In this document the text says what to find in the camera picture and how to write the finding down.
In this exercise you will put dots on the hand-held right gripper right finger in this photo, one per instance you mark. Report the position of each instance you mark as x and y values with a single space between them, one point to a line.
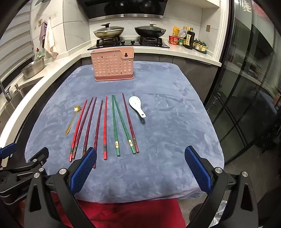
197 168

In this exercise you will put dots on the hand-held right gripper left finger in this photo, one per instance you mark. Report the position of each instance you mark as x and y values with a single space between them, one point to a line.
84 168

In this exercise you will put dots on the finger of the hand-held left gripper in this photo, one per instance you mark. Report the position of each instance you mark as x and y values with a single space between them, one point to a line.
39 155
8 150

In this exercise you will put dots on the green chopstick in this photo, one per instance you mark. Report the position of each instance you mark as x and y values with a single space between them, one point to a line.
125 127
115 127

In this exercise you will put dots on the pink perforated utensil holder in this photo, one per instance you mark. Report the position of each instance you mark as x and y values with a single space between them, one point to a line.
109 65

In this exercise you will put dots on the blue plush blanket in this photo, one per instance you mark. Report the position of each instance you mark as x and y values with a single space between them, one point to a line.
164 131

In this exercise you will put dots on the chrome sink faucet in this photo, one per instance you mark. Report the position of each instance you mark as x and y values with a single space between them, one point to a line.
6 93

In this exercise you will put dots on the stainless steel sink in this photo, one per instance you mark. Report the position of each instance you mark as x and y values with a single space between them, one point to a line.
19 92

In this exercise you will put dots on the gold flower spoon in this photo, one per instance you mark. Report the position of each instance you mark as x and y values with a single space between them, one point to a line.
76 109

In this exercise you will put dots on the red cloth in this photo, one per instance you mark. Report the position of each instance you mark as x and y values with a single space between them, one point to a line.
131 214

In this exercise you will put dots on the white ceramic spoon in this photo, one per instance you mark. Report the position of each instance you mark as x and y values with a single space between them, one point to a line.
133 102

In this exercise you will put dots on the stainless steel basin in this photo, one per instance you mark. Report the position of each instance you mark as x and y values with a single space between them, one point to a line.
33 68

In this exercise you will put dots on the black framed glass door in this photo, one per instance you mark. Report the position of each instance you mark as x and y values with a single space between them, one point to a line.
248 87

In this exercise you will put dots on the green dish soap bottle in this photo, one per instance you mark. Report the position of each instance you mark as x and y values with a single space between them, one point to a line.
38 53

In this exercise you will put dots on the white window blinds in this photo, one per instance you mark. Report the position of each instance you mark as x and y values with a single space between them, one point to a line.
15 37

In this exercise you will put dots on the white hanging towel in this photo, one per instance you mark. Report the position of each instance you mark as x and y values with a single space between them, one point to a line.
50 39

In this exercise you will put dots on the spice jar rack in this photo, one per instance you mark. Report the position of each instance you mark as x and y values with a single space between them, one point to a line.
200 47

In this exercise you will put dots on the purple hanging cloth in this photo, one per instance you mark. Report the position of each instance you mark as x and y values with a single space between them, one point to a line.
42 30

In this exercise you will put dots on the small green-capped jar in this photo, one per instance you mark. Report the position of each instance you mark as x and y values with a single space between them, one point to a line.
181 42

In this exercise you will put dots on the dark soy sauce bottle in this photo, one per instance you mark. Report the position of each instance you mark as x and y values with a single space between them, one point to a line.
188 39

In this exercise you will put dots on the red food tub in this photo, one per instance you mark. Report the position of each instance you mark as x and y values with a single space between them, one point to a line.
174 40

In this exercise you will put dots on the black gas stove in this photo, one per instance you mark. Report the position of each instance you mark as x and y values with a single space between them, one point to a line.
129 43

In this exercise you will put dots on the clear plastic bottle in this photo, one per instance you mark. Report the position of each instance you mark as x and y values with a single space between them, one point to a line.
183 32

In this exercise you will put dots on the yellow seasoning packet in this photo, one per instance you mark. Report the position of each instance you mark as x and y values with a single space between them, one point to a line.
176 30

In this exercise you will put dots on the steel wok with glass lid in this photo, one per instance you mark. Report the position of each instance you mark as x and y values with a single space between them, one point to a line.
108 30

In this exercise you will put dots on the black wok with glass lid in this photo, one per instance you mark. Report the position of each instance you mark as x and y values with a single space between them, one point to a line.
149 30

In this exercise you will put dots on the black range hood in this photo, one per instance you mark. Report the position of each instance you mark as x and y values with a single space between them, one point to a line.
123 8

